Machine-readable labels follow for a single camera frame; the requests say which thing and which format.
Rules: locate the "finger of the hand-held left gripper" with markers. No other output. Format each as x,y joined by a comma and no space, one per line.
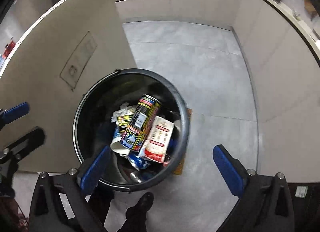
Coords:
16,112
27,139

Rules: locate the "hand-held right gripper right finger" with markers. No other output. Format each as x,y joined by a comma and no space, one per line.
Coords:
228,172

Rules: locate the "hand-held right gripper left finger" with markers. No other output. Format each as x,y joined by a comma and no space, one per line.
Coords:
96,169

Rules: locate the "blue patterned paper cup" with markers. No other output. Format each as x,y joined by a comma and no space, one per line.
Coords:
117,144

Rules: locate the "black yellow drink can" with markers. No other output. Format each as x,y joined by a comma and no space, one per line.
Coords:
142,122
123,122

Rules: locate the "black plastic bucket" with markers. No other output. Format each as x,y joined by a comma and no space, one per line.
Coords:
100,102

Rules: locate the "red label paper cup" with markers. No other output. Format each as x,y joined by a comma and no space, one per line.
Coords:
158,139

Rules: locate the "person's left forearm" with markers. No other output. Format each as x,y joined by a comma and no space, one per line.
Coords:
15,215

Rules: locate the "person's leg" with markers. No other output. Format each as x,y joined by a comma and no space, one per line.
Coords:
140,209
101,205

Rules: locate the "low wooden stool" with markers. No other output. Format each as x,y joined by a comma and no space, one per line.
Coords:
179,167

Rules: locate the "red thermos jug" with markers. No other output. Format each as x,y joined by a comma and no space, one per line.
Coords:
8,48

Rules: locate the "white tiled kitchen island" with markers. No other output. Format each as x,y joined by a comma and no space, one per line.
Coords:
62,34

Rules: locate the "beige lower cabinets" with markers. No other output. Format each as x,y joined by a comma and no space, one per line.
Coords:
200,5

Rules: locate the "small white ornament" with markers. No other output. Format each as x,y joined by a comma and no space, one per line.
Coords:
296,14

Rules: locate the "round bamboo basket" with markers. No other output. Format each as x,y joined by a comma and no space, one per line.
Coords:
310,7

